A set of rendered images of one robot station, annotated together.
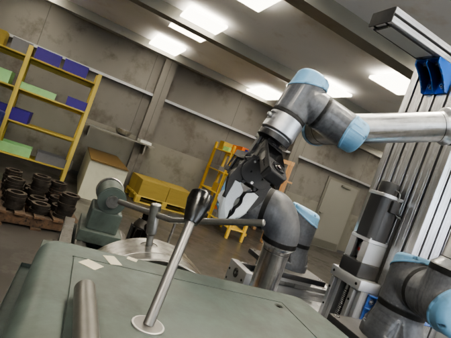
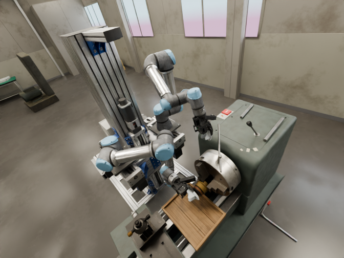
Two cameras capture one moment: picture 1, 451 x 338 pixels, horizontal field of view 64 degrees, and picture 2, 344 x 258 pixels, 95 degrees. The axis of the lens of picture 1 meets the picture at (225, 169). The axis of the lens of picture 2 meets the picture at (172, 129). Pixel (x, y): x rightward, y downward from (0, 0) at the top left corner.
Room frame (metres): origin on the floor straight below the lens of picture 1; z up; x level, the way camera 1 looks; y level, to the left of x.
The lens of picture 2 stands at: (1.07, 0.64, 2.10)
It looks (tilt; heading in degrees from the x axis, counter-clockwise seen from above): 40 degrees down; 259
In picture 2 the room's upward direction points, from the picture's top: 14 degrees counter-clockwise
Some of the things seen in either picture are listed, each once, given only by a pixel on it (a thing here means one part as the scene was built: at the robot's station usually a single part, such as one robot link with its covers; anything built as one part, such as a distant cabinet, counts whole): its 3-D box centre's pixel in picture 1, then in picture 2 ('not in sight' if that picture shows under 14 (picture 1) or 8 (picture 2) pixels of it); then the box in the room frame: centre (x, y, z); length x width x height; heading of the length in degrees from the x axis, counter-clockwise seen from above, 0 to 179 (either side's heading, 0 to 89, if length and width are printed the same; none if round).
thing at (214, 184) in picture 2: not in sight; (219, 188); (0.77, 0.18, 1.09); 0.12 x 0.11 x 0.05; 111
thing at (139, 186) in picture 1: (160, 193); not in sight; (8.35, 1.22, 0.25); 1.44 x 1.04 x 0.50; 114
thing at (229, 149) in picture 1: (229, 186); not in sight; (8.35, -0.22, 0.97); 2.21 x 0.57 x 1.93; 24
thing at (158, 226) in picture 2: not in sight; (149, 229); (1.29, 0.20, 1.00); 0.20 x 0.10 x 0.05; 21
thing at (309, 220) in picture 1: (299, 222); (111, 145); (1.37, -0.34, 1.33); 0.13 x 0.12 x 0.14; 72
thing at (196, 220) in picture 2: not in sight; (192, 211); (0.98, 0.16, 0.89); 0.36 x 0.30 x 0.04; 111
